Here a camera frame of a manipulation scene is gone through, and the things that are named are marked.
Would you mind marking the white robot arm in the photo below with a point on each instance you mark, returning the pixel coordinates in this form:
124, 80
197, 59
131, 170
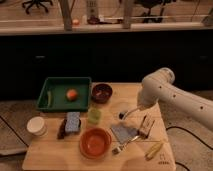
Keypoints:
159, 86

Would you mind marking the white handled dish brush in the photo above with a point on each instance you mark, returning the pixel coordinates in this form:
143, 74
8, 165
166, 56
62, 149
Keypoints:
124, 114

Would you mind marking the green plastic tray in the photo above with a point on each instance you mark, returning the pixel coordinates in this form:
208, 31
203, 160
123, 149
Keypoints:
59, 87

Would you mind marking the light green plastic cup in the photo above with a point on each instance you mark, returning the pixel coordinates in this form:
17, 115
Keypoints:
94, 116

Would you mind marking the dark maroon bowl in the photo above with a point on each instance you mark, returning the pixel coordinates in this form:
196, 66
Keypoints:
101, 93

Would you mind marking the grey blue cloth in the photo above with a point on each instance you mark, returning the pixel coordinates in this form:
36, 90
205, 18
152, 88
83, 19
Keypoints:
123, 133

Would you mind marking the red orange bowl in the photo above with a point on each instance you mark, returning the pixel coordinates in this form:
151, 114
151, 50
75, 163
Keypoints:
94, 143

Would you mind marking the white round container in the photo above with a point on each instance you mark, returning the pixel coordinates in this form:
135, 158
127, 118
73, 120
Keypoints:
37, 126

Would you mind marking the silver metal fork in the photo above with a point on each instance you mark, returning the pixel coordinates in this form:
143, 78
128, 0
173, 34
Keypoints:
120, 148

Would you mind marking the orange peach fruit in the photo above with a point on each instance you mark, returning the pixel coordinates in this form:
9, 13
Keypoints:
71, 94

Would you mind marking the brown chocolate bar packet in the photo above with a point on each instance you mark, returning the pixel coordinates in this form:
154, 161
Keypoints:
146, 126

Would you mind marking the black office chair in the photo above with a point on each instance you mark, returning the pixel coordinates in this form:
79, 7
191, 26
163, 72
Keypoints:
28, 4

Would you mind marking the blue sponge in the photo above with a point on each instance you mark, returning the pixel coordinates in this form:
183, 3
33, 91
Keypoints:
73, 122

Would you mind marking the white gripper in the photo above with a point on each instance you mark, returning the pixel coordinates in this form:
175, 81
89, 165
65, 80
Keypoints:
146, 99

